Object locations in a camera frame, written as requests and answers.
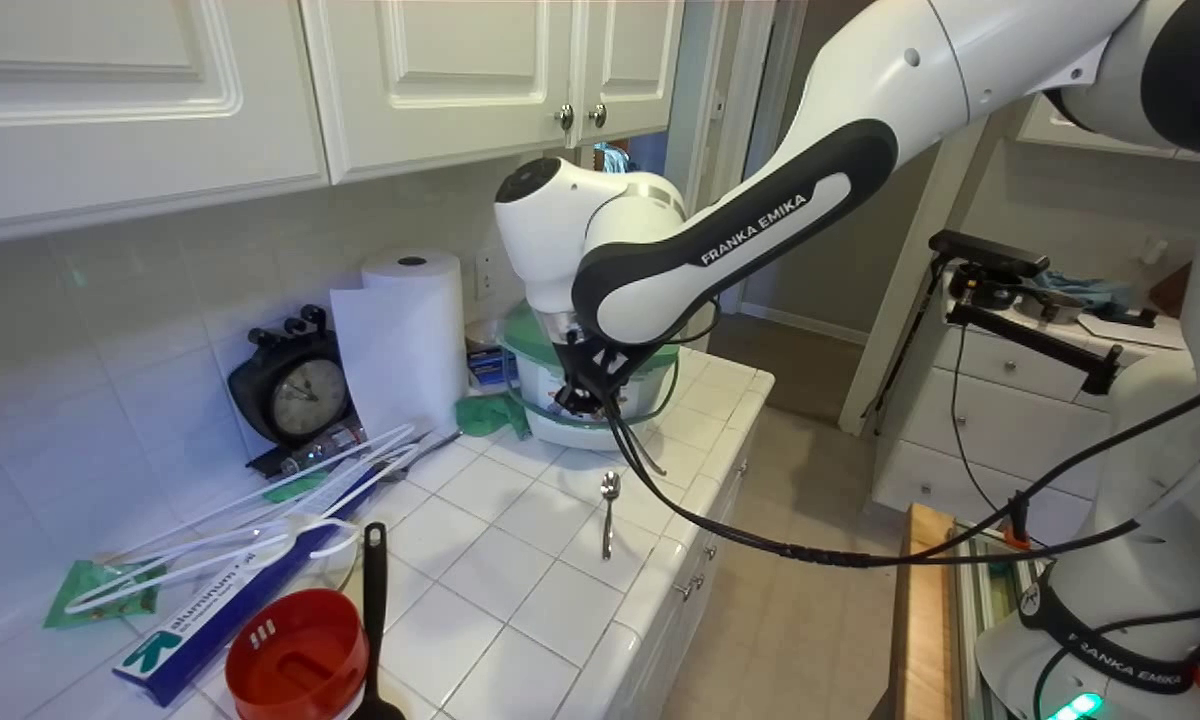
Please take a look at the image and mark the green cloth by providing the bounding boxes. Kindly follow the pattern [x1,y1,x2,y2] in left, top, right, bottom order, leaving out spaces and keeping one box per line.
[42,562,155,630]

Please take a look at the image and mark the silver metal spoon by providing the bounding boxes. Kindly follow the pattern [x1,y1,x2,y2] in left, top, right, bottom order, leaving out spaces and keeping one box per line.
[598,474,620,562]

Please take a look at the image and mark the white paper towel roll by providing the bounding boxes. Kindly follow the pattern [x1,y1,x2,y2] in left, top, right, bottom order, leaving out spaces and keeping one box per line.
[328,252,464,438]

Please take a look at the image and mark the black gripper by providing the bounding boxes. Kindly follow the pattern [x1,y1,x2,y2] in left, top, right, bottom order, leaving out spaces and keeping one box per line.
[556,331,656,417]

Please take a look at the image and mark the black camera on stand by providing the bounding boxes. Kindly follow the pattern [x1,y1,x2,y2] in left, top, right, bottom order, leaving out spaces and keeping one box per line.
[927,230,1155,395]

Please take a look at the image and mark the red measuring cup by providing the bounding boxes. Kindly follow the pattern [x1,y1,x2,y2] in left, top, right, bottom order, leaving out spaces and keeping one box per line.
[224,589,366,720]

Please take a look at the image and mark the white cabinets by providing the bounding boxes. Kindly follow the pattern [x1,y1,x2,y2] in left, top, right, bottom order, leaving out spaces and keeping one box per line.
[0,0,687,240]
[608,391,763,720]

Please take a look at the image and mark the white lower cabinets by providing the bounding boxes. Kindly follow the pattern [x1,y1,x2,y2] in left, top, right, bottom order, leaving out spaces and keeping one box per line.
[608,391,763,720]

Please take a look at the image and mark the white upper cabinets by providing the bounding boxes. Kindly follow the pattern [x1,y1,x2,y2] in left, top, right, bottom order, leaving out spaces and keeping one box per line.
[0,0,687,240]

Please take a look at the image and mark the black kitchen scale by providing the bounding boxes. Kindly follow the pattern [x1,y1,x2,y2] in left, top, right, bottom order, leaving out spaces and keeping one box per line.
[226,304,353,482]

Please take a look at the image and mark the wooden board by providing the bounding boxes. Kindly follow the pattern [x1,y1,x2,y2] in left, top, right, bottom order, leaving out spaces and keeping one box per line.
[886,565,962,720]

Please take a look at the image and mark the white plastic hanger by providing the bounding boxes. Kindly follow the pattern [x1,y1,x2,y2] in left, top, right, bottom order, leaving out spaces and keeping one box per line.
[71,424,430,611]

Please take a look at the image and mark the white compost bin green lid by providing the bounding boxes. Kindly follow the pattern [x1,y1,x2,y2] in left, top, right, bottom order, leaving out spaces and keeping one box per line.
[499,304,679,452]

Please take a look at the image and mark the green plastic bag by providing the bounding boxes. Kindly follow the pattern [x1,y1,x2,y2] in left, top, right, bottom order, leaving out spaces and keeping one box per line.
[455,391,526,438]

